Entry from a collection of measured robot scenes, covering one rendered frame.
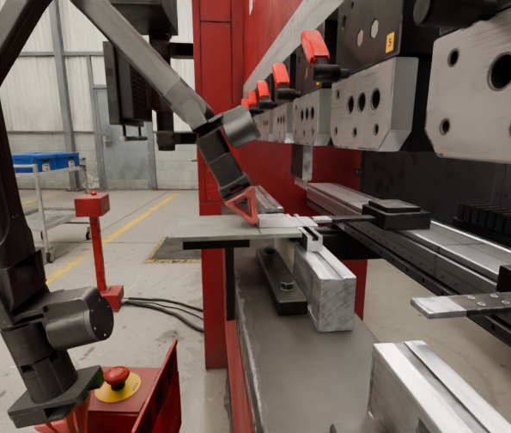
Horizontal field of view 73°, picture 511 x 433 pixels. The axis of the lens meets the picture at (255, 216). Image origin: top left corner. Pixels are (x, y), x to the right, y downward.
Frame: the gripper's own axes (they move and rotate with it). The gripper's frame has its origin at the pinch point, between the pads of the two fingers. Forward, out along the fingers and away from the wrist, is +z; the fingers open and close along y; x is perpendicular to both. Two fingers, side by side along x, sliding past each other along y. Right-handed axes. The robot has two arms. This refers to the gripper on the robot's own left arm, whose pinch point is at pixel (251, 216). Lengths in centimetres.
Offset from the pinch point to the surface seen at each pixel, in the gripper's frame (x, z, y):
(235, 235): 4.4, -0.2, -7.9
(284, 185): -20, 17, 86
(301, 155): -15.0, -7.0, -2.9
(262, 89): -15.9, -22.6, 9.2
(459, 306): -15.9, 9.9, -40.7
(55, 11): 151, -371, 725
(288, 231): -5.1, 4.6, -6.6
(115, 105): 31, -52, 100
